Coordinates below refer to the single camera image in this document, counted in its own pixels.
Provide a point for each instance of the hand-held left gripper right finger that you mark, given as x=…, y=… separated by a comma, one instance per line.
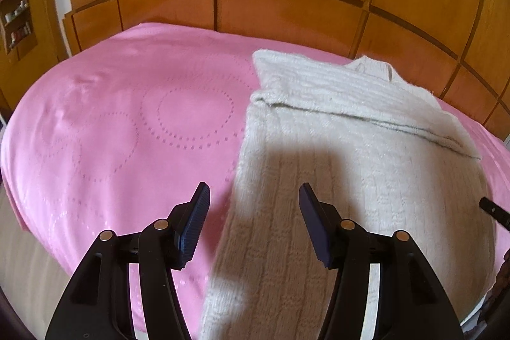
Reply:
x=314, y=224

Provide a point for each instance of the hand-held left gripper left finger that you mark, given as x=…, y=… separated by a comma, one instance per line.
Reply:
x=195, y=222

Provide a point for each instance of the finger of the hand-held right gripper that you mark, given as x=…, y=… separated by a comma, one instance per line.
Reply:
x=496, y=213

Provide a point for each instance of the white knit sweater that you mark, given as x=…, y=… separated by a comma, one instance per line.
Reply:
x=338, y=149

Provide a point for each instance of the pink blanket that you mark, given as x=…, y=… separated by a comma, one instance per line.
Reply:
x=119, y=105

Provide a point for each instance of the group of small bottles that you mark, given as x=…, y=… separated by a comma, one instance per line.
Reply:
x=18, y=11

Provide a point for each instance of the wooden wall shelf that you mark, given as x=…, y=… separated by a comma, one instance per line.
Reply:
x=18, y=17

